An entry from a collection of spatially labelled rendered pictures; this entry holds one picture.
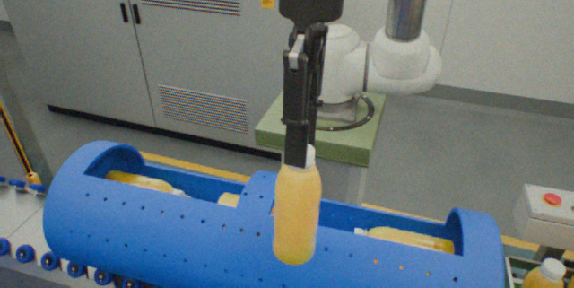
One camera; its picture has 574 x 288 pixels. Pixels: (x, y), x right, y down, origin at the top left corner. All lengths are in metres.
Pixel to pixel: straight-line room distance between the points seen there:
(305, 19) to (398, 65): 0.77
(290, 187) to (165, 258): 0.36
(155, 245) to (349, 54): 0.74
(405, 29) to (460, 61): 2.46
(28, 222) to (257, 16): 1.53
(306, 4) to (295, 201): 0.27
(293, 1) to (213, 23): 2.04
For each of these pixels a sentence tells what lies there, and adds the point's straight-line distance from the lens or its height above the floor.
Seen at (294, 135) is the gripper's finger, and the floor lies 1.48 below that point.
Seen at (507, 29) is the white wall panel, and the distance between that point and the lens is 3.55.
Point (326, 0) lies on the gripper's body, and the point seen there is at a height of 1.65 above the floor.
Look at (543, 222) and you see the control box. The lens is 1.13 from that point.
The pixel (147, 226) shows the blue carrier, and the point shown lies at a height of 1.18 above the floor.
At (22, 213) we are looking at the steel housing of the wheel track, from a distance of 1.41.
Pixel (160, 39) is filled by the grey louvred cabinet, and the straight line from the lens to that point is 2.74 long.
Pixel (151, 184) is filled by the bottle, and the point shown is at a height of 1.13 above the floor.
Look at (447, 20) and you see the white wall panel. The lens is 3.49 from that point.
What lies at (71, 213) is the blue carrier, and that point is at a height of 1.18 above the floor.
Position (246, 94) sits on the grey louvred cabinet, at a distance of 2.60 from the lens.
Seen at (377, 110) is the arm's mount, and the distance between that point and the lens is 1.39.
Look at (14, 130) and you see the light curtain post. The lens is 1.69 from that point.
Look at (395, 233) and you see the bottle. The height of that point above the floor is 1.13.
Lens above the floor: 1.78
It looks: 34 degrees down
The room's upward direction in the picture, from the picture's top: straight up
